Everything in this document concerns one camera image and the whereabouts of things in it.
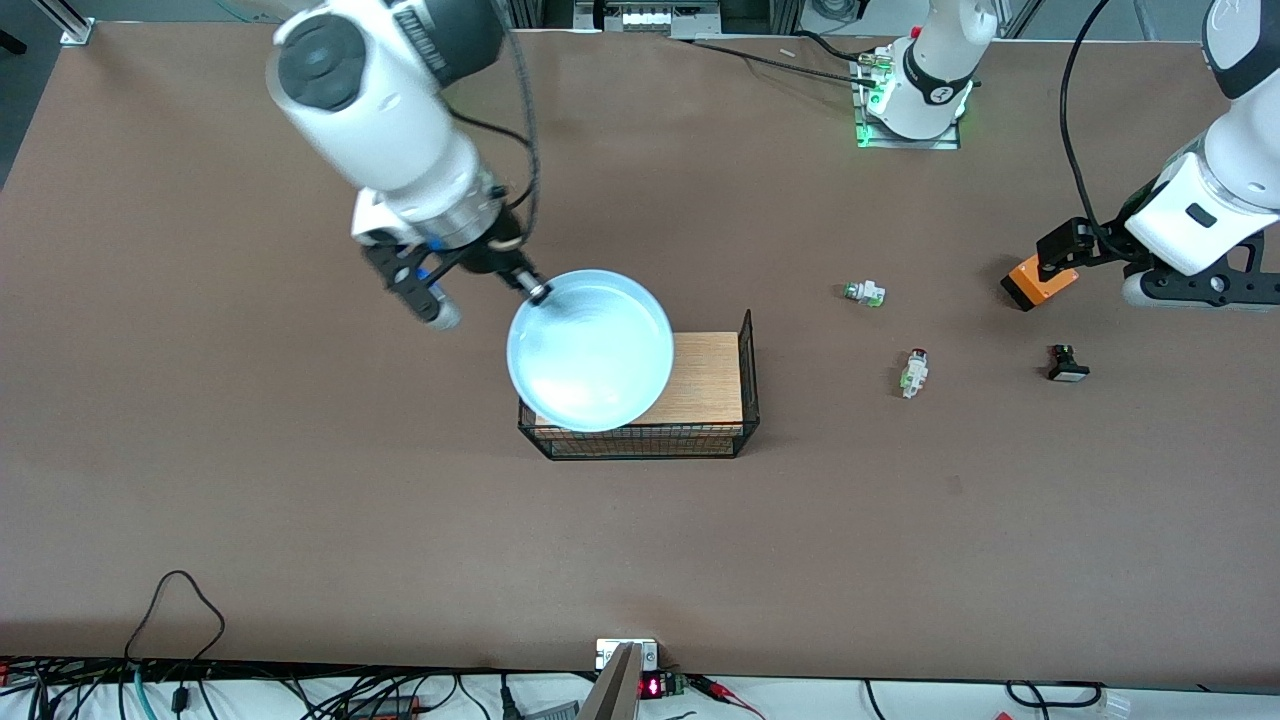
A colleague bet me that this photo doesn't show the white power strip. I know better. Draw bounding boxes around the white power strip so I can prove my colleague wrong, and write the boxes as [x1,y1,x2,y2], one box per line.
[573,0,723,41]

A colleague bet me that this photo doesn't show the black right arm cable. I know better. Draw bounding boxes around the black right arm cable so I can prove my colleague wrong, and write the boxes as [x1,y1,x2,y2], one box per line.
[448,25,542,246]

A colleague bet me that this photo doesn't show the thin black looped cable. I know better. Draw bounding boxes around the thin black looped cable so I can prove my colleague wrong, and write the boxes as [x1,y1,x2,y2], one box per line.
[125,570,226,663]

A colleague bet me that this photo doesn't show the aluminium frame profile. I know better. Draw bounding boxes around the aluminium frame profile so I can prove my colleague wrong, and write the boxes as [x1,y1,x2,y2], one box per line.
[35,0,96,48]

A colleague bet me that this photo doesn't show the light blue round plate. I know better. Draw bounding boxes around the light blue round plate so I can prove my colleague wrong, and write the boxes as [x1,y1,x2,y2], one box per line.
[506,268,676,433]

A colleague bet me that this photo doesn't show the small white box device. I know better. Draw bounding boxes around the small white box device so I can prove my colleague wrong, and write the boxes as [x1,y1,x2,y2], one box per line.
[596,639,659,672]

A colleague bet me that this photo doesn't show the light wooden board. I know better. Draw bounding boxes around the light wooden board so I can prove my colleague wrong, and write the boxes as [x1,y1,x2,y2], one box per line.
[535,332,746,429]

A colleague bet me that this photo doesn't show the red clip test leads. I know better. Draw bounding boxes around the red clip test leads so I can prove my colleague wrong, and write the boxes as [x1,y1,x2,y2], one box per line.
[688,674,766,720]

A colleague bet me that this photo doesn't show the black square push button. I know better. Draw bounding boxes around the black square push button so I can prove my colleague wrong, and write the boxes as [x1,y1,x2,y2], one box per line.
[1046,343,1091,384]

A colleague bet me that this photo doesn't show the orange box with round hole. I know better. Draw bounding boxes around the orange box with round hole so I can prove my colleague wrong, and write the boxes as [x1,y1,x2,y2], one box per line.
[1002,255,1082,312]

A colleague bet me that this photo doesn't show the black coiled cable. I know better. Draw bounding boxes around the black coiled cable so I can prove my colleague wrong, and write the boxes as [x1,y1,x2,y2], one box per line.
[1005,680,1106,707]

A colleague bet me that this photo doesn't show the thick black table cable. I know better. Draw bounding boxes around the thick black table cable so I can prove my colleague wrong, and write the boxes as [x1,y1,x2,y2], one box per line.
[665,35,883,87]

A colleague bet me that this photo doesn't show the grey metal bar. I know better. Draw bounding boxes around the grey metal bar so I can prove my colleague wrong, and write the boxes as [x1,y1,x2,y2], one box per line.
[578,643,642,720]

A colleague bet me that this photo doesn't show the black wire mesh basket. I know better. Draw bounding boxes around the black wire mesh basket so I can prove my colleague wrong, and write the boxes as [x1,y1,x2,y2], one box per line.
[517,308,761,462]

